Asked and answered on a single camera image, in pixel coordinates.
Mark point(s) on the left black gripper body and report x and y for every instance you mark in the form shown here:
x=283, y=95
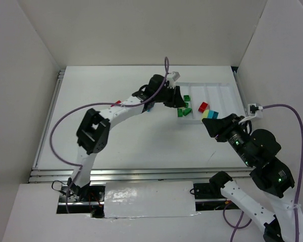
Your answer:
x=172, y=95

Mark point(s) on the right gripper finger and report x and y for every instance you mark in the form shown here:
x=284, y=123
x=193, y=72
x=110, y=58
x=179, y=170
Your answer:
x=217, y=130
x=218, y=123

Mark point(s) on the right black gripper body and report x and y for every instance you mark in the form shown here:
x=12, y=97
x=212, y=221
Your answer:
x=222, y=129

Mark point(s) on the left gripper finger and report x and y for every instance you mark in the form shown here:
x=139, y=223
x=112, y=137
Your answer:
x=179, y=100
x=173, y=105

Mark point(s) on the small green square lego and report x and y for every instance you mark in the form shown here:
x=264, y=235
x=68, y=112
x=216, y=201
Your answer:
x=187, y=98

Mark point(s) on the yellow and blue lego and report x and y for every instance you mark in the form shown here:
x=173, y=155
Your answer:
x=208, y=113

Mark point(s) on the red flower lego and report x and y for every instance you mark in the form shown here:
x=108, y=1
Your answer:
x=203, y=106

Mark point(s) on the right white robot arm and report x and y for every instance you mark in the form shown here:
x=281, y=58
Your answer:
x=258, y=150

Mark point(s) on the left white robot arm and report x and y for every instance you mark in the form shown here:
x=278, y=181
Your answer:
x=93, y=132

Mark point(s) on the white divided tray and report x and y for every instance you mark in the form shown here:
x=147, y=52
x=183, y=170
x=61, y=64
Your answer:
x=221, y=97

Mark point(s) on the red lego with blue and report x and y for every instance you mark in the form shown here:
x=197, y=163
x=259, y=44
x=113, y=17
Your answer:
x=116, y=103

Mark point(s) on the white taped cover plate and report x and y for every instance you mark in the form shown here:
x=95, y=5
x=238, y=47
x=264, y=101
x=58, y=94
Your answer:
x=149, y=199

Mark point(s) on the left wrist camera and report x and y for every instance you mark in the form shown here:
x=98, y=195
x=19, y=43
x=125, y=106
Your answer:
x=172, y=78

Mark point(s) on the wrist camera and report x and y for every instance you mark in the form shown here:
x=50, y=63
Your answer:
x=254, y=111
x=172, y=78

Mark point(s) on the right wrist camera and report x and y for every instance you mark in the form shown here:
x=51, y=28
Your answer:
x=254, y=111

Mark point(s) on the aluminium rail frame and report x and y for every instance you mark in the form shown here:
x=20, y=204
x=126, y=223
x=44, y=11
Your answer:
x=150, y=146

